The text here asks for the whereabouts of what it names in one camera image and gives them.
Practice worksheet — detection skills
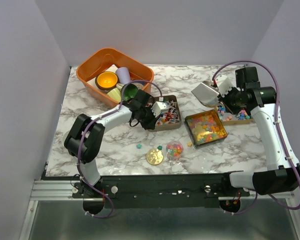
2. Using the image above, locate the green bowl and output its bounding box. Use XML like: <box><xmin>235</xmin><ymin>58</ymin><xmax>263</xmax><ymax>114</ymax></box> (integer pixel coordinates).
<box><xmin>120</xmin><ymin>83</ymin><xmax>139</xmax><ymax>101</ymax></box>

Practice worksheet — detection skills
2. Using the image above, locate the white teacup red handle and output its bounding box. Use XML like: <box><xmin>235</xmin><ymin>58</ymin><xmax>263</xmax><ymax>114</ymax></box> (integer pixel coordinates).
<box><xmin>61</xmin><ymin>131</ymin><xmax>69</xmax><ymax>147</ymax></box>

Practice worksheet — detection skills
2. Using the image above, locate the clear glass jar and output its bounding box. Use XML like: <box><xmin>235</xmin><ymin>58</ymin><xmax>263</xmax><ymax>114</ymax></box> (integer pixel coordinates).
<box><xmin>166</xmin><ymin>141</ymin><xmax>184</xmax><ymax>161</ymax></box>

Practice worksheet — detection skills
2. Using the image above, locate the gold tin of pastel candies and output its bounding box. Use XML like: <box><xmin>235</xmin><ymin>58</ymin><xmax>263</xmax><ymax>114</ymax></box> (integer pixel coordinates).
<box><xmin>214</xmin><ymin>104</ymin><xmax>254</xmax><ymax>126</ymax></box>

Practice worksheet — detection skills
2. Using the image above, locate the floral patterned cup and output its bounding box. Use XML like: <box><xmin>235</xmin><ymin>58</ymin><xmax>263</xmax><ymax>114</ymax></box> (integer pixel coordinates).
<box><xmin>132</xmin><ymin>81</ymin><xmax>145</xmax><ymax>90</ymax></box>

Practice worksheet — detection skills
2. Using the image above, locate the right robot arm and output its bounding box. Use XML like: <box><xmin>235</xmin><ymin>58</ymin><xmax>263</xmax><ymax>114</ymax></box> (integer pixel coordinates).
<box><xmin>215</xmin><ymin>67</ymin><xmax>300</xmax><ymax>196</ymax></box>

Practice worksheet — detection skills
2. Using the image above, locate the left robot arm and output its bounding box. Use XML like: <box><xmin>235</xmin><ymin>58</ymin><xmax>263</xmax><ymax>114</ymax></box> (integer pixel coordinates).
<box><xmin>63</xmin><ymin>90</ymin><xmax>167</xmax><ymax>198</ymax></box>

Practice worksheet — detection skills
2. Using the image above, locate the gold tin of translucent candies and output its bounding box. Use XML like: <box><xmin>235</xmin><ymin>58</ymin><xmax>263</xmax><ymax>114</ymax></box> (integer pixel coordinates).
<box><xmin>184</xmin><ymin>110</ymin><xmax>228</xmax><ymax>149</ymax></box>

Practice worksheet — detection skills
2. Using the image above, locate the pale yellow cup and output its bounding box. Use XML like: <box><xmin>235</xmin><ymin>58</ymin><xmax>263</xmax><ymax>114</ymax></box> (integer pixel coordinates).
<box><xmin>107</xmin><ymin>87</ymin><xmax>122</xmax><ymax>103</ymax></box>

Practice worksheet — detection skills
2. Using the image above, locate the orange-lined dark bowl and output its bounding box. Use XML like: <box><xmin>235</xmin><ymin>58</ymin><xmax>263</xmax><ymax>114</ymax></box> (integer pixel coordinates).
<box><xmin>95</xmin><ymin>71</ymin><xmax>119</xmax><ymax>91</ymax></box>

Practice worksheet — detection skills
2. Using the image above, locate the lavender cup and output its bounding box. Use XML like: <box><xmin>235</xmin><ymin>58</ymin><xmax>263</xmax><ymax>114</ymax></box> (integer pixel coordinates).
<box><xmin>115</xmin><ymin>67</ymin><xmax>131</xmax><ymax>85</ymax></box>

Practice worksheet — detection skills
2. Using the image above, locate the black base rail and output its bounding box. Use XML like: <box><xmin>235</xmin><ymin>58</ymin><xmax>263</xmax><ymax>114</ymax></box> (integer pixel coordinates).
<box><xmin>72</xmin><ymin>173</ymin><xmax>250</xmax><ymax>209</ymax></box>

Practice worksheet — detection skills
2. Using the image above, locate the orange plastic bin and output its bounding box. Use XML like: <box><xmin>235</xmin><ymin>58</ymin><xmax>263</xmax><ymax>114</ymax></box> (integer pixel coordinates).
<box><xmin>76</xmin><ymin>48</ymin><xmax>154</xmax><ymax>108</ymax></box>

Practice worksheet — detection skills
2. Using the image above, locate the tin of lollipops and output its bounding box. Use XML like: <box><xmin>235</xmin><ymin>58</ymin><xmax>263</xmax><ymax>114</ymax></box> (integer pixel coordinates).
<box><xmin>149</xmin><ymin>95</ymin><xmax>182</xmax><ymax>132</ymax></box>

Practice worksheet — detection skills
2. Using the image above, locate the steel scoop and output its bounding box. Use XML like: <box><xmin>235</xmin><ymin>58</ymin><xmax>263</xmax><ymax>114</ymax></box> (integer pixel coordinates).
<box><xmin>191</xmin><ymin>81</ymin><xmax>220</xmax><ymax>108</ymax></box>

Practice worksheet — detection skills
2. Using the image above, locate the gold jar lid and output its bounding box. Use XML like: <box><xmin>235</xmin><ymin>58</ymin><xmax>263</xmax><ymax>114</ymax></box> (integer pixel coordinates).
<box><xmin>146</xmin><ymin>148</ymin><xmax>164</xmax><ymax>166</ymax></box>

